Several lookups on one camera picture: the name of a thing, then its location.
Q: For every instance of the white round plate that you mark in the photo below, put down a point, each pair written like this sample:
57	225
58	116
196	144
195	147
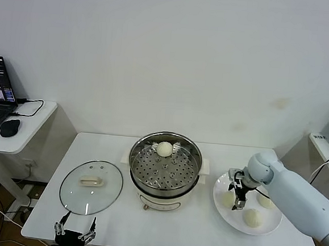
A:
222	184

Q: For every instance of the black computer mouse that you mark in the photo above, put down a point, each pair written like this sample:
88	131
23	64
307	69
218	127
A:
10	128

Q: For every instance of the stainless steel steamer basket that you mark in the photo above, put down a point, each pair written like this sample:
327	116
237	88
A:
163	168

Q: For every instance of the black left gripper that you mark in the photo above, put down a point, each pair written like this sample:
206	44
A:
70	238

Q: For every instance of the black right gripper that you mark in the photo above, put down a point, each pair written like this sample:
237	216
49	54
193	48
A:
242	186

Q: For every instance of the cream electric cooker base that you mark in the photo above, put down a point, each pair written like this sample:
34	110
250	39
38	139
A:
161	201

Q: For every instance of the white wall socket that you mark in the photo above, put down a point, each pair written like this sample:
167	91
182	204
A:
30	163

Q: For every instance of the white side table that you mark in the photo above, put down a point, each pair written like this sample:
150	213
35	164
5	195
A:
23	141
326	150

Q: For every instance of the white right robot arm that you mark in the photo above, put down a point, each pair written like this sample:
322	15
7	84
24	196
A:
290	195

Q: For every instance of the white steamed baozi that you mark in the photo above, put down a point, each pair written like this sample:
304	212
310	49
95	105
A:
265	202
164	149
226	200
251	217

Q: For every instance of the white label sticker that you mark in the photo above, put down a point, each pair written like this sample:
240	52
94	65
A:
319	137

